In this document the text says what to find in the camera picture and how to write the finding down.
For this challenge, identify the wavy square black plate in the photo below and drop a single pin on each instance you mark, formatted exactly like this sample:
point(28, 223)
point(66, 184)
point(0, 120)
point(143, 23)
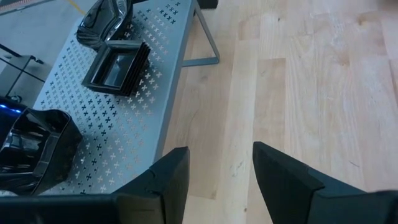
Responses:
point(34, 146)

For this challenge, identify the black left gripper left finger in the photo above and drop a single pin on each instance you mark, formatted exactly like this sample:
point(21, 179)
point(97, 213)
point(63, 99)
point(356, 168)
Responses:
point(164, 193)

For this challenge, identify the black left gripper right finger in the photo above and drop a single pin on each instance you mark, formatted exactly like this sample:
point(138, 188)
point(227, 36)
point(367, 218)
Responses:
point(295, 199)

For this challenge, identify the leaf shaped black plate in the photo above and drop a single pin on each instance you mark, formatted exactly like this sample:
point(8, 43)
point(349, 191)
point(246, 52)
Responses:
point(102, 21)

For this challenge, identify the grey perforated metal shelf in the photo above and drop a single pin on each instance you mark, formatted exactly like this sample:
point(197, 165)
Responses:
point(124, 124)

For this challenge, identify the small square black plate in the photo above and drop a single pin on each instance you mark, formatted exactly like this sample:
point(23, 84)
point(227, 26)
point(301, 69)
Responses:
point(138, 62)
point(141, 62)
point(115, 67)
point(144, 62)
point(147, 62)

